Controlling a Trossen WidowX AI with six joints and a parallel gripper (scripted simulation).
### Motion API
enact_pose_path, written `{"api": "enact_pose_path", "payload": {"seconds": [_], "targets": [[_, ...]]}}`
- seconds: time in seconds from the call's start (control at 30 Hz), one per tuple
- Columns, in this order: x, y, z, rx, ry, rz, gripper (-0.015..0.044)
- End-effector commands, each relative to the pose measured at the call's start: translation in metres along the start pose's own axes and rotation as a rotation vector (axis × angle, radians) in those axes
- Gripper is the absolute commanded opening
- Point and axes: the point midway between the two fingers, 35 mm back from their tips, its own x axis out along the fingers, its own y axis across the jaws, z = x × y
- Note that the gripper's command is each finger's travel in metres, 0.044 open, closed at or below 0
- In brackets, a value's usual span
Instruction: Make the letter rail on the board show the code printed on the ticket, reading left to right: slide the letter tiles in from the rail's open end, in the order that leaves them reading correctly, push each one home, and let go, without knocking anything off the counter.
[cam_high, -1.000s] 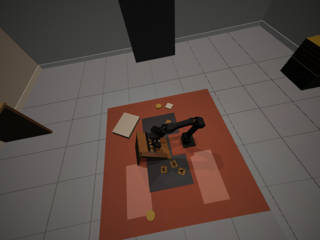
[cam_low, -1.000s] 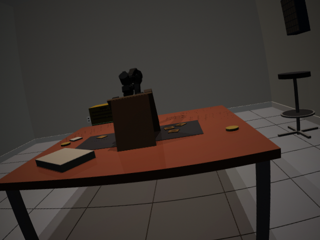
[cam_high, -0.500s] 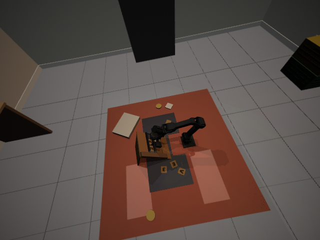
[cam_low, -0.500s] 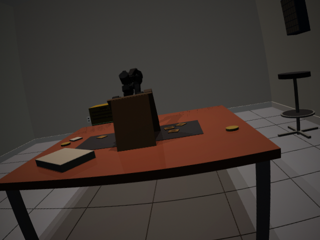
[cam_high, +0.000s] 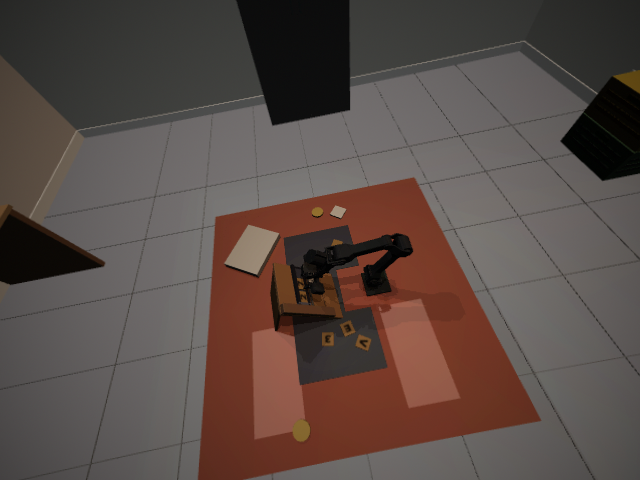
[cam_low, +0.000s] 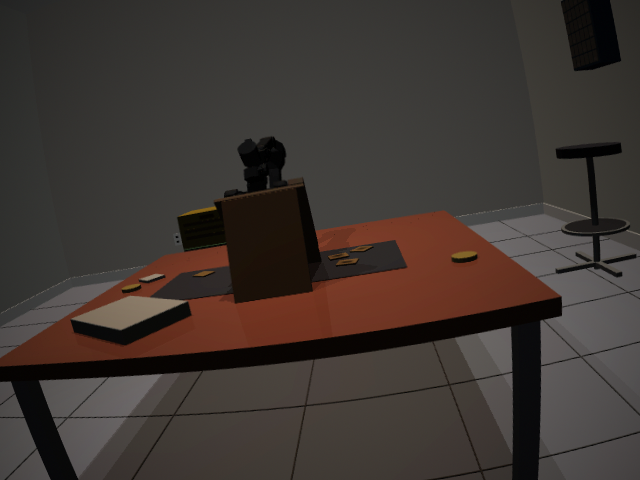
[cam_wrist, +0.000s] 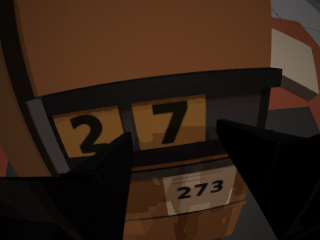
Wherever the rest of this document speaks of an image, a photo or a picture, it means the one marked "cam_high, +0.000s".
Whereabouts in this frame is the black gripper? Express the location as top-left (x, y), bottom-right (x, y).
top-left (303, 266), bottom-right (329, 295)

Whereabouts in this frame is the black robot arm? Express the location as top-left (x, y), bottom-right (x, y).
top-left (301, 233), bottom-right (413, 290)

